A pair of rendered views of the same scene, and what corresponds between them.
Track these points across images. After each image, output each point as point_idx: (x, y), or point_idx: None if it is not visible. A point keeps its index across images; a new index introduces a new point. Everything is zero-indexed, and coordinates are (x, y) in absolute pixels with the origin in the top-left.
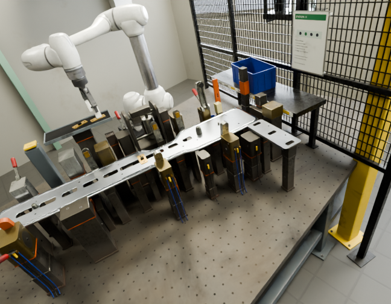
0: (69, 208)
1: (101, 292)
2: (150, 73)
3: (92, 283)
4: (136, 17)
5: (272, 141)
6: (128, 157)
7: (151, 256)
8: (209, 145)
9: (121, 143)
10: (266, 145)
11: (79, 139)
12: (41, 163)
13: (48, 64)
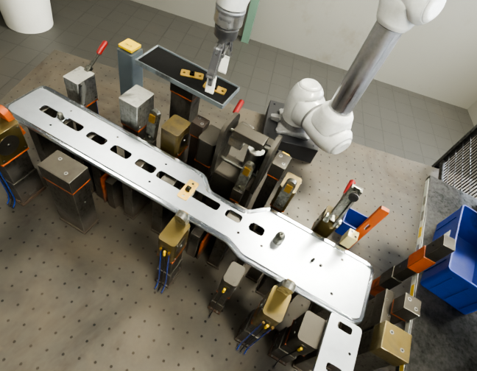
0: (60, 161)
1: (26, 251)
2: (352, 92)
3: (34, 232)
4: (411, 3)
5: None
6: (185, 167)
7: (90, 280)
8: None
9: (198, 145)
10: None
11: (176, 90)
12: (125, 73)
13: None
